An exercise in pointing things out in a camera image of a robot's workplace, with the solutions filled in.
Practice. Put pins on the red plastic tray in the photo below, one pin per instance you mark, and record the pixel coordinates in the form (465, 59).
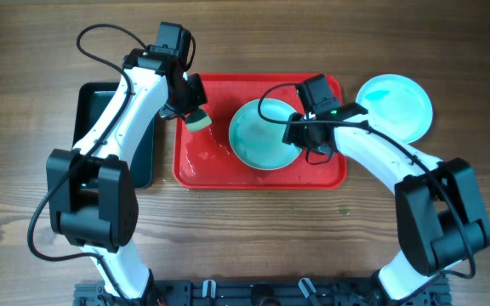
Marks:
(205, 160)

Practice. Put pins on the black water tray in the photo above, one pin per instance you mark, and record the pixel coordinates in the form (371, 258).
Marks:
(93, 98)

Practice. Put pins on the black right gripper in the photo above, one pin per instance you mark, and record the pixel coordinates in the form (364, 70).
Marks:
(290, 137)

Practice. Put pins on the green yellow sponge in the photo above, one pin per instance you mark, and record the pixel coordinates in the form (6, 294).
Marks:
(197, 120)

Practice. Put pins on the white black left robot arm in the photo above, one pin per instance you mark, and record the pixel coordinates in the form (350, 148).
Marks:
(92, 195)

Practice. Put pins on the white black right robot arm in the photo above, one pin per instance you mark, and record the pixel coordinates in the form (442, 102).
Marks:
(441, 216)

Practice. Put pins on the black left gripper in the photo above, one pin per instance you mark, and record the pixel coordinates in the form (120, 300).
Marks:
(196, 99)

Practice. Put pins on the light blue plate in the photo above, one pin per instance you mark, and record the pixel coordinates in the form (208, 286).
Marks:
(257, 142)
(399, 104)

